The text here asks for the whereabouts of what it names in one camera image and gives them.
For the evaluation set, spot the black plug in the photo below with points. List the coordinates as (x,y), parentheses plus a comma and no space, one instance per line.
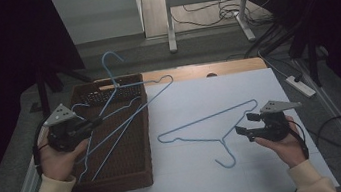
(298,78)

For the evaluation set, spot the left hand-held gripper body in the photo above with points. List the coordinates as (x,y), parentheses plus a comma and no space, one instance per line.
(64,134)

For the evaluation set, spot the white power strip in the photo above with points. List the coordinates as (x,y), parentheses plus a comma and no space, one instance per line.
(302,88)

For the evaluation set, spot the person's right hand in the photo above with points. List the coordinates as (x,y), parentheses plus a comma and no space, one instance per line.
(289,150)

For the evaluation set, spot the brown wicker basket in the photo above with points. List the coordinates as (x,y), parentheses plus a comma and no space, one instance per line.
(132,163)

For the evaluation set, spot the person's left hand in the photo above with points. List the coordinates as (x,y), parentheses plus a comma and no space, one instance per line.
(60,165)

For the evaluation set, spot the white panel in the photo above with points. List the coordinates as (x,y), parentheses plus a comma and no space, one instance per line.
(96,15)

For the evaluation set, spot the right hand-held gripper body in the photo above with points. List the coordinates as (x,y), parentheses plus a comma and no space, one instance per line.
(275,126)

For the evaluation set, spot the black metal stand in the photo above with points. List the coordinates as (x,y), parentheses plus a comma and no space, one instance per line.
(44,100)
(313,62)

